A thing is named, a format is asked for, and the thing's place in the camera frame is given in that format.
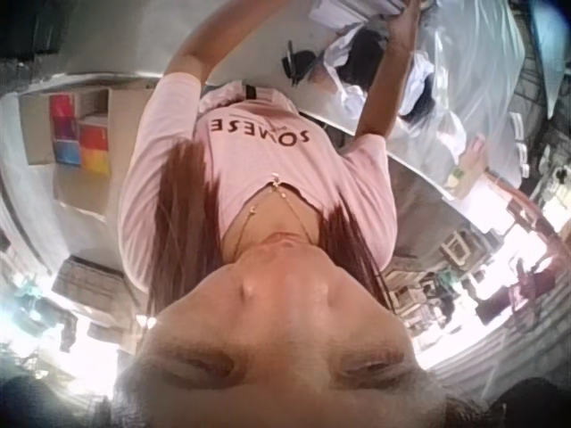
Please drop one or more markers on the person's right hand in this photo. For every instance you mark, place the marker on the person's right hand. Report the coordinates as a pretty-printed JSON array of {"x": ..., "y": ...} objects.
[{"x": 407, "y": 12}]

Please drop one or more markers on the black and white garment pile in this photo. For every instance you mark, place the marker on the black and white garment pile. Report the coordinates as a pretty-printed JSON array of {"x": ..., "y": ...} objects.
[{"x": 366, "y": 62}]

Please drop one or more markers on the clear plastic sheet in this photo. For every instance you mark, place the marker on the clear plastic sheet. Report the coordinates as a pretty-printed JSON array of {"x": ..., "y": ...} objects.
[{"x": 473, "y": 67}]

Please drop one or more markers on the black hand tool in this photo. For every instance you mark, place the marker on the black hand tool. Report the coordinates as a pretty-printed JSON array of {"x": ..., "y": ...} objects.
[{"x": 299, "y": 62}]

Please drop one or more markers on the blue sheet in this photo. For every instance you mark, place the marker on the blue sheet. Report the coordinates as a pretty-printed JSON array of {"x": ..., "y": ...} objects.
[{"x": 551, "y": 49}]

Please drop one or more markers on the cardboard box of coloured packets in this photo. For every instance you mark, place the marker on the cardboard box of coloured packets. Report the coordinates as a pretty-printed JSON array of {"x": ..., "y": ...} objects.
[{"x": 80, "y": 142}]

